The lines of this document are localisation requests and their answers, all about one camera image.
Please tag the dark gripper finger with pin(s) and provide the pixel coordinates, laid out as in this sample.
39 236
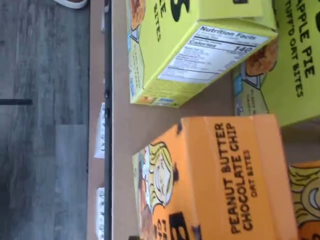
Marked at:
134 237

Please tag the orange Bobo's peanut butter box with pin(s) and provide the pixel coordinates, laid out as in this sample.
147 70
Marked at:
200 175
307 200

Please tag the white printed carton box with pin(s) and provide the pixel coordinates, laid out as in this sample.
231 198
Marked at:
100 212
100 130

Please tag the black metal shelf rack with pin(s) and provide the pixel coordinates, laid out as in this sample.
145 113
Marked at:
108 150

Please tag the green Bobo's apple pie box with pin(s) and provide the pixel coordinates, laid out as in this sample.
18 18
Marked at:
287 87
162 75

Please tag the white rimmed brown object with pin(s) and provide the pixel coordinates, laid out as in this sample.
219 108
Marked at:
72 7

